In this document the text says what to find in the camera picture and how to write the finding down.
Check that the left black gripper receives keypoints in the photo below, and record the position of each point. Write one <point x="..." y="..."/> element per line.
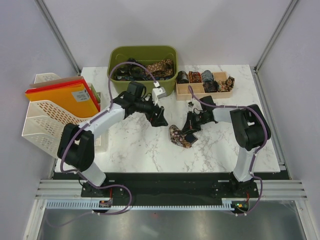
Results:
<point x="158" y="121"/>

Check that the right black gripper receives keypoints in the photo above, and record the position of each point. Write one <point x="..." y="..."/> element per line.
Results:
<point x="190" y="126"/>

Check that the brown cat pattern tie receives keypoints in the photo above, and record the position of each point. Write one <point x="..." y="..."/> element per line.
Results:
<point x="180" y="139"/>

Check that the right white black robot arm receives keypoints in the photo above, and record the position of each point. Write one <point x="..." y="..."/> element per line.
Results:
<point x="250" y="129"/>

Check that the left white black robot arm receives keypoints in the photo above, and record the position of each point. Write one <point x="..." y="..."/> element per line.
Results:
<point x="77" y="143"/>

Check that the black ties in bin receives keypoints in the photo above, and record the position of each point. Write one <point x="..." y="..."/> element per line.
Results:
<point x="130" y="72"/>

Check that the wooden compartment tray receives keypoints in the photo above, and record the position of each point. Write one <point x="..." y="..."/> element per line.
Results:
<point x="183" y="93"/>

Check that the dark patterned rolled tie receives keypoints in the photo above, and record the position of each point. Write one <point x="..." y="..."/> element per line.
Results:
<point x="210" y="86"/>

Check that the black rolled tie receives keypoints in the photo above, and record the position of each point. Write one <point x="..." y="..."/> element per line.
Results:
<point x="182" y="77"/>

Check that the red patterned rolled tie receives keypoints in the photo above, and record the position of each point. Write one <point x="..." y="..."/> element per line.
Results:
<point x="194" y="77"/>

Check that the brown patterned tie in bin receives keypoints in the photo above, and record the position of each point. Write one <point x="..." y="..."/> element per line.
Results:
<point x="163" y="68"/>

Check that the brown patterned loose tie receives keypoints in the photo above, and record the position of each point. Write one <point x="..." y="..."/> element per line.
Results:
<point x="226" y="85"/>

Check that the grey blue rolled tie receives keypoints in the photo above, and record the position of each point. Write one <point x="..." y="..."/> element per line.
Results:
<point x="207" y="76"/>

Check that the olive green plastic bin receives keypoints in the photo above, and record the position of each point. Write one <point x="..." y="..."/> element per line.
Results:
<point x="144" y="64"/>

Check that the orange folder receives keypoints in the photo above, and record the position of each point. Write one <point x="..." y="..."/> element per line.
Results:
<point x="75" y="99"/>

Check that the red folder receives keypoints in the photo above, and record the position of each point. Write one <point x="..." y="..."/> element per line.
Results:
<point x="61" y="83"/>

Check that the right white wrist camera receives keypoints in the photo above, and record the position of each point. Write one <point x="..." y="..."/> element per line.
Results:
<point x="190" y="104"/>

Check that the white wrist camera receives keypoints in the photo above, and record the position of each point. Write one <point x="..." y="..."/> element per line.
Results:
<point x="190" y="104"/>
<point x="157" y="93"/>

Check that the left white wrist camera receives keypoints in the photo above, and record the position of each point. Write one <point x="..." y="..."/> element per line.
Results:
<point x="157" y="93"/>

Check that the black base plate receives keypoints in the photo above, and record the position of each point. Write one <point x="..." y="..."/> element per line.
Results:
<point x="171" y="188"/>

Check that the right aluminium corner post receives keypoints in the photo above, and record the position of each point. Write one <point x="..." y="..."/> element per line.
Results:
<point x="276" y="33"/>

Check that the aluminium corner post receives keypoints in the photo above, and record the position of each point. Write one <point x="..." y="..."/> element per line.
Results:
<point x="58" y="35"/>
<point x="276" y="33"/>

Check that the white slotted cable duct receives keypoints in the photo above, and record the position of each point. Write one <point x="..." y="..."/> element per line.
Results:
<point x="95" y="204"/>

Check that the aluminium rail frame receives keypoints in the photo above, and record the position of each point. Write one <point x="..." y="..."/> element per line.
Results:
<point x="271" y="190"/>

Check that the left aluminium corner post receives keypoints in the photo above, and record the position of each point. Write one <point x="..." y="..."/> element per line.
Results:
<point x="58" y="35"/>

